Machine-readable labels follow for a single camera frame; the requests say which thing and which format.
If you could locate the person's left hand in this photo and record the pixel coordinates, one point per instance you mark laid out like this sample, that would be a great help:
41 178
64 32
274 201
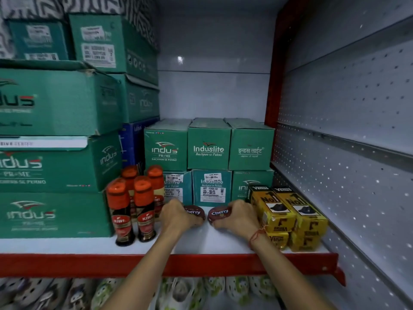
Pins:
172 219

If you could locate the person's right hand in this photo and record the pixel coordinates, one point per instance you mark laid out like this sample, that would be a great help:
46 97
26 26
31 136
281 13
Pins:
243 221

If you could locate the person's right thumb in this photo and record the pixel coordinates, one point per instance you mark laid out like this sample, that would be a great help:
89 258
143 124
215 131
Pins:
219 224

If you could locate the person's left thumb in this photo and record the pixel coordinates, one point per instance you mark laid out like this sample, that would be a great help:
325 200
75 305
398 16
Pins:
196 224

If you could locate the round dark red polish tin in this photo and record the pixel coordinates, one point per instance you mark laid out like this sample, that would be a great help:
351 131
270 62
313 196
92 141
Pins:
218 213
195 213

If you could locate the person's right forearm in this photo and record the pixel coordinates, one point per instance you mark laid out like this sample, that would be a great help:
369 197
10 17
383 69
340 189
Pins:
290 277

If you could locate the person's left forearm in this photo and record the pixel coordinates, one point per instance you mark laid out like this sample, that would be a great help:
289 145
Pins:
142 271

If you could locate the red thread wrist band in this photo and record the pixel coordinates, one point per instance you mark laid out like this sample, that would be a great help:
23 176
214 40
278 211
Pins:
256 235

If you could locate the white shelf with red edge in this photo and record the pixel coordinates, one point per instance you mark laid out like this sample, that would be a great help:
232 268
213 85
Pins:
193 263

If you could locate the orange-capped shoe polish bottle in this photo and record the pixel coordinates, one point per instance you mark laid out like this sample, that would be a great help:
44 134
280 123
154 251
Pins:
156 180
145 209
120 213

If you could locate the yellow shoe polish box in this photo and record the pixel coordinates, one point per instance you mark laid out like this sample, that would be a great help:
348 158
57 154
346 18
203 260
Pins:
306 216
278 239
274 209
305 242

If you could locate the row of printed sandals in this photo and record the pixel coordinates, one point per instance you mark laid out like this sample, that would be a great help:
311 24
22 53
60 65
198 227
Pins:
180 292

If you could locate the stack of small green boxes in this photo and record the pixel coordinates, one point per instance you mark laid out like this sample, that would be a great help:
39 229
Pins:
209 151

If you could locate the blue shoe box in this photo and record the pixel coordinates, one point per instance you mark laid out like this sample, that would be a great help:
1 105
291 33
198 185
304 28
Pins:
132 142

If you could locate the grey perforated metal panel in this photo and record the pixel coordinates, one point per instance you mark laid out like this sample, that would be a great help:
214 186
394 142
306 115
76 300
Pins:
348 142

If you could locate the pile of large green shoeboxes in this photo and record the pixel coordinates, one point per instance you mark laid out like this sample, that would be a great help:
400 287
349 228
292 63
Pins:
58 125

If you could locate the black white patterned boxes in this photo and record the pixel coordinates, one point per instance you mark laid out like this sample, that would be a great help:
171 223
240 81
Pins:
138 12

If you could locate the red metal upright post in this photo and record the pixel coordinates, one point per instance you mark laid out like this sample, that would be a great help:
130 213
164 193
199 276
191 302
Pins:
280 61

